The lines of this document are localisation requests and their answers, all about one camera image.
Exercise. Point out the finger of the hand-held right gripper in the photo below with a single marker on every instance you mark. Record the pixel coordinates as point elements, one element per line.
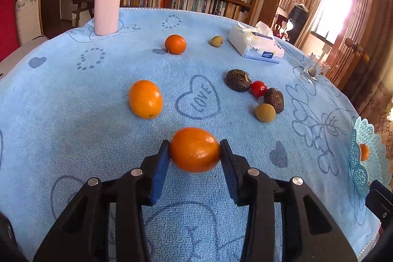
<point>379,197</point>

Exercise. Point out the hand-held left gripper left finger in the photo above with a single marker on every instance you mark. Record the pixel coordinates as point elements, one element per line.
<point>161,171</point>

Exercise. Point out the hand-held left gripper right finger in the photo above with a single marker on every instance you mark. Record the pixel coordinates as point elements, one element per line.
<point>228,171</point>

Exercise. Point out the light blue plastic lattice basket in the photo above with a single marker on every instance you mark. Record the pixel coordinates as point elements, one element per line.
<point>359,176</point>

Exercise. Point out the orange with dark scuff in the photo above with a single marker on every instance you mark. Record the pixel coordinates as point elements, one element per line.
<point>195,150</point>

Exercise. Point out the small orange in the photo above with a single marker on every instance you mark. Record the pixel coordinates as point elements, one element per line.
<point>364,152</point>

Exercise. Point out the yellow-green longan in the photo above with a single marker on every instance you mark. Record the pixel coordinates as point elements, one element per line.
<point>216,41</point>
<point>265,112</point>

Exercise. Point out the oval yellow-orange orange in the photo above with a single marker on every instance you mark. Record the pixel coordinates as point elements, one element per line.
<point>145,98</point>

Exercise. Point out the dark wrinkled passion fruit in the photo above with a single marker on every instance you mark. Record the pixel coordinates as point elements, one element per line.
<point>239,80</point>
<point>274,99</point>

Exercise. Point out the round red cherry tomato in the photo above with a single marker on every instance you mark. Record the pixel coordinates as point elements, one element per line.
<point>258,88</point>

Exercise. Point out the round orange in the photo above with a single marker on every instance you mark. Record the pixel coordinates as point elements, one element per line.
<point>175,44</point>

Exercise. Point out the light blue printed towel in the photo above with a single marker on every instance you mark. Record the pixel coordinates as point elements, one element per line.
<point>92,127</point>

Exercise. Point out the clear drinking glass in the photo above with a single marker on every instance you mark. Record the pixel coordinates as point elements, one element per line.
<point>307,75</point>

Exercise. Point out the white tissue pack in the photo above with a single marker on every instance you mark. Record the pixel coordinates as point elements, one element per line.
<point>256,44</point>

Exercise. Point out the wooden lattice door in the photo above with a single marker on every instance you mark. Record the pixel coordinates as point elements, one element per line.
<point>356,47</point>

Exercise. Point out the white spoon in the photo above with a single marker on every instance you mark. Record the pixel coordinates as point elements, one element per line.
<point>324,50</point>

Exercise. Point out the hanging dark garment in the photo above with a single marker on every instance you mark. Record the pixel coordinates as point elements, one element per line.
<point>296,22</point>

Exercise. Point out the pink thermos bottle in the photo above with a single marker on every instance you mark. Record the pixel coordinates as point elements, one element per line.
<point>106,4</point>

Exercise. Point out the bright window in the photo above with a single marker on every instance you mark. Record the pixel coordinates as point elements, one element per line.
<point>334,4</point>

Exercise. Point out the red wall panel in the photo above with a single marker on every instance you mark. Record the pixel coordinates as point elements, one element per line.
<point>7,19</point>

